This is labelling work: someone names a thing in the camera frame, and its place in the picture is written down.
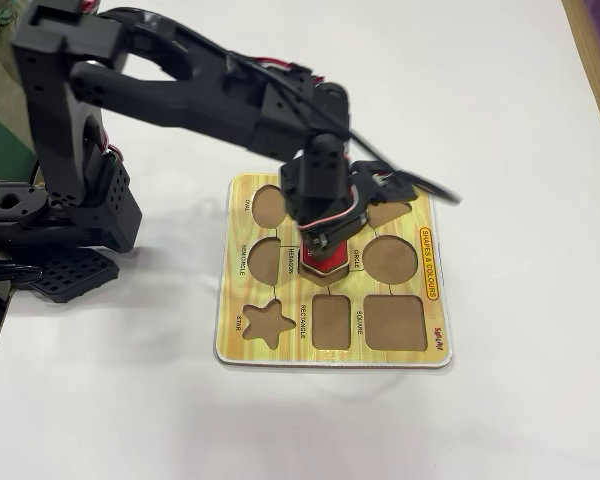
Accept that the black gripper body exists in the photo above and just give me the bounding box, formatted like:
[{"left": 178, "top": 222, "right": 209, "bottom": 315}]
[{"left": 278, "top": 157, "right": 367, "bottom": 252}]

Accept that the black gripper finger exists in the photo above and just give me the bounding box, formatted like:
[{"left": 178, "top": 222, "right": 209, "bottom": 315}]
[{"left": 323, "top": 239, "right": 350, "bottom": 263}]

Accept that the red hexagon piece yellow pin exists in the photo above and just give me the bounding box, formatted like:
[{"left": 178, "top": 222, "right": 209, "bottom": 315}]
[{"left": 298, "top": 243, "right": 352, "bottom": 280}]

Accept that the wooden shape puzzle board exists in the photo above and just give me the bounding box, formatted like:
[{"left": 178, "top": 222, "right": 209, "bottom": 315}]
[{"left": 213, "top": 172, "right": 455, "bottom": 372}]

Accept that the red white wrist servo wire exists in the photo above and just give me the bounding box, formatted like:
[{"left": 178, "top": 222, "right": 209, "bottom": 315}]
[{"left": 297, "top": 172, "right": 367, "bottom": 235}]

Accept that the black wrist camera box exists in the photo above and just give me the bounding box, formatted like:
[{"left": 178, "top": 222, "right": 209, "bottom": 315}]
[{"left": 349, "top": 159, "right": 416, "bottom": 212}]

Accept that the thin black camera cable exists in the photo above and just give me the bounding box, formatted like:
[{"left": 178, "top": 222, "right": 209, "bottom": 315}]
[{"left": 227, "top": 52, "right": 464, "bottom": 205}]

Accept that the red white elbow servo wire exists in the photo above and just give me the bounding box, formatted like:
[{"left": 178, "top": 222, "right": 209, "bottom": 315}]
[{"left": 249, "top": 56, "right": 327, "bottom": 85}]

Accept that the red white shoulder servo wire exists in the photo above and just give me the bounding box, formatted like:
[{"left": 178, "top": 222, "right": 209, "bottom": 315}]
[{"left": 86, "top": 119, "right": 127, "bottom": 165}]

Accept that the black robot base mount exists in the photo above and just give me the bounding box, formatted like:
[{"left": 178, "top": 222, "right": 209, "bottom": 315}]
[{"left": 0, "top": 179, "right": 122, "bottom": 305}]

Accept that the thick black power cable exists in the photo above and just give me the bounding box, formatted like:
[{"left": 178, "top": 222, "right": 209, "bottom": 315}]
[{"left": 0, "top": 259, "right": 44, "bottom": 292}]

